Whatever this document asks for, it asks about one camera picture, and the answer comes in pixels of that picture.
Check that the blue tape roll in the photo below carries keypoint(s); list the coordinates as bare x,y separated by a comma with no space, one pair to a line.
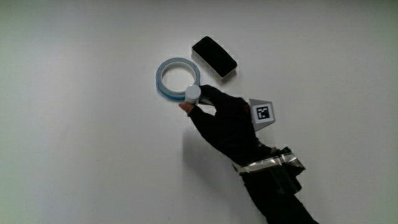
161,70

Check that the person's right hand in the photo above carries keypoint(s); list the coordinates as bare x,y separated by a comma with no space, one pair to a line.
228,127

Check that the white glue stick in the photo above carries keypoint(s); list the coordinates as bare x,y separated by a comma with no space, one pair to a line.
192,93

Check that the person's right forearm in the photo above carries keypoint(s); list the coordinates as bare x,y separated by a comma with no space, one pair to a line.
273,189

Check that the black whiteboard eraser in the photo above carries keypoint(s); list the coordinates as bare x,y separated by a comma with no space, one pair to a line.
214,56

